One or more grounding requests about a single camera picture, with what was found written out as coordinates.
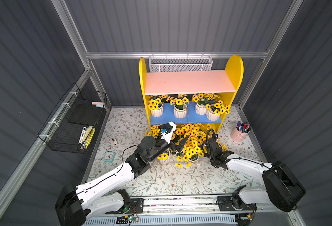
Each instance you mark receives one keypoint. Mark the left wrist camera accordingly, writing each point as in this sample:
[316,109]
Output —
[167,131]

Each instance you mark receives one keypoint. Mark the white marker in basket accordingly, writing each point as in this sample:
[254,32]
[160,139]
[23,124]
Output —
[83,132]

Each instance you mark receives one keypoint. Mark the black wire wall basket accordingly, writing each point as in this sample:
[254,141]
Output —
[62,132]

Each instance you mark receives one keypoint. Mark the small pink white object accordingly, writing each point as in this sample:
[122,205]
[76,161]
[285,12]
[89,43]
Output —
[113,141]

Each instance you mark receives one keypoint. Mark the pink bucket with pens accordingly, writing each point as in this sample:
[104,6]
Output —
[240,131]

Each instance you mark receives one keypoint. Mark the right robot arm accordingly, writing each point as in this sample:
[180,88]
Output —
[279,186]

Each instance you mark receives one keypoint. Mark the pink sticky notes pad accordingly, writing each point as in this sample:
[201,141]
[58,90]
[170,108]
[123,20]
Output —
[98,104]

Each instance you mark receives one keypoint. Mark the yellow item in basket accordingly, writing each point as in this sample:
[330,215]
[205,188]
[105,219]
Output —
[89,133]

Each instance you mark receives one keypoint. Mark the yellow wooden shelf unit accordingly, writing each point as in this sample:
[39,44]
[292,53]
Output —
[225,83]

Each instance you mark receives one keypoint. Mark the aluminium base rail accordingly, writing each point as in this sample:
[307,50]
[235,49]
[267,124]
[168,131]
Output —
[197,210]

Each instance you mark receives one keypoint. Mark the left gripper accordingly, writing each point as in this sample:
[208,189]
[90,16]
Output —
[171,141]

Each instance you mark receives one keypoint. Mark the floral patterned table mat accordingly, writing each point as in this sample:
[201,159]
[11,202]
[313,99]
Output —
[128,126]

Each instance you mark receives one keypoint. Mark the green circuit board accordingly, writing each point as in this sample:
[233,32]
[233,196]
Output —
[127,219]

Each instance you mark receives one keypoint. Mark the small teal alarm clock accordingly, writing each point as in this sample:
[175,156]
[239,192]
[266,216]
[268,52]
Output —
[109,157]

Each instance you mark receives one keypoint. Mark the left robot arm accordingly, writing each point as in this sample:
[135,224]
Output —
[76,204]

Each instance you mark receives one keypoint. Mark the white mesh desk tray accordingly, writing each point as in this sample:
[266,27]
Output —
[159,64]

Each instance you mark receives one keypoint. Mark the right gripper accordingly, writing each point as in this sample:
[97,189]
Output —
[213,145]

